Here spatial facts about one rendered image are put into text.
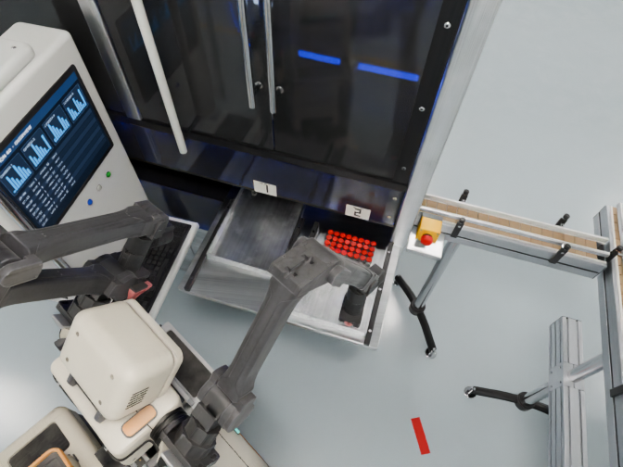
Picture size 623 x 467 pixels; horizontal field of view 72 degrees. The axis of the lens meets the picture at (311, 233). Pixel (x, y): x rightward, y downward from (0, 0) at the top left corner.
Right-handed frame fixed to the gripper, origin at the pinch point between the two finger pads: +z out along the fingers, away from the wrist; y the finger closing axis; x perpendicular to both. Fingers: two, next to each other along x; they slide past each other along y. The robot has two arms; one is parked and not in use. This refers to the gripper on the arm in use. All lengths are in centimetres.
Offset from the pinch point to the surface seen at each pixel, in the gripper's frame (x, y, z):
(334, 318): 4.8, 3.2, 4.2
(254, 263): 37.2, 14.5, 2.5
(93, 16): 87, 25, -68
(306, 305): 15.0, 4.9, 4.0
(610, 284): -83, 40, -8
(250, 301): 33.2, 0.8, 5.3
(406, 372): -36, 38, 87
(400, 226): -8.4, 34.5, -14.2
